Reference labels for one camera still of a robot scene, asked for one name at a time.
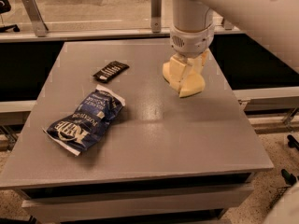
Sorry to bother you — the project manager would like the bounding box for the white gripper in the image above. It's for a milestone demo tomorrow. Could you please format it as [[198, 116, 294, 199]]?
[[169, 24, 214, 92]]

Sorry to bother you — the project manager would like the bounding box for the yellow sponge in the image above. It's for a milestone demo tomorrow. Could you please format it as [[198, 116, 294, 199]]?
[[163, 57, 206, 98]]

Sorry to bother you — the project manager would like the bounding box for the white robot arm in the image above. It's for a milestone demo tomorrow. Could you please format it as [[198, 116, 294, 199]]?
[[171, 0, 299, 85]]

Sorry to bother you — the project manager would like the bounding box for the small black snack packet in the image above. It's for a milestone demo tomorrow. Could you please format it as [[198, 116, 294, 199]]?
[[93, 61, 129, 83]]

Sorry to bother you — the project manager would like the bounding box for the grey table with drawer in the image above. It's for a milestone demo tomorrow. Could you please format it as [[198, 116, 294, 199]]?
[[1, 39, 272, 223]]

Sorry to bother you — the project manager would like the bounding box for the blue chips bag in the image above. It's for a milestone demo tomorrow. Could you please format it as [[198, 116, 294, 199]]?
[[44, 85, 125, 156]]

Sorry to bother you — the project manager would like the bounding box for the black office chair base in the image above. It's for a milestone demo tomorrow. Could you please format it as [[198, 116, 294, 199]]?
[[0, 0, 21, 34]]

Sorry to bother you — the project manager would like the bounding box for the right metal glass bracket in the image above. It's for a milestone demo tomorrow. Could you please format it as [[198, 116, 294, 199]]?
[[221, 18, 235, 30]]

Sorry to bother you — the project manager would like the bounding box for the metal glass bracket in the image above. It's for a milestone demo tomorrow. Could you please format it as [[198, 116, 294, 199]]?
[[150, 0, 162, 33], [221, 18, 235, 30], [21, 0, 48, 37]]

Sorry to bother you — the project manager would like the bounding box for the middle metal glass bracket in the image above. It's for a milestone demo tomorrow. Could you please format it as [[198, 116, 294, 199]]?
[[150, 0, 162, 33]]

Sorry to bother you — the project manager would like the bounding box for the black wire basket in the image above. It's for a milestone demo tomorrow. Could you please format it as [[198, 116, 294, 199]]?
[[270, 186, 290, 208]]

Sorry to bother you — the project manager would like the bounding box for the left metal glass bracket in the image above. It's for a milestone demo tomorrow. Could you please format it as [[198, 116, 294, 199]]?
[[21, 0, 48, 37]]

